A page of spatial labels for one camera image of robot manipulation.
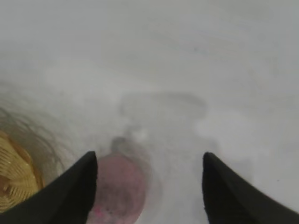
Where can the pink peach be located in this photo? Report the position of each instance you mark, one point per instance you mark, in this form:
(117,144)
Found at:
(119,186)

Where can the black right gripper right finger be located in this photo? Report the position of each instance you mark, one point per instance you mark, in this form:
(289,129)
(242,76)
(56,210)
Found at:
(233,200)

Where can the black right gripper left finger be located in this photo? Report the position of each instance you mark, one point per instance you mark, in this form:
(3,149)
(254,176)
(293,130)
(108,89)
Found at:
(65,198)

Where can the yellow woven wicker basket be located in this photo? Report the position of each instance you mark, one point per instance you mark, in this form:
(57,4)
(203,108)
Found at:
(14,172)

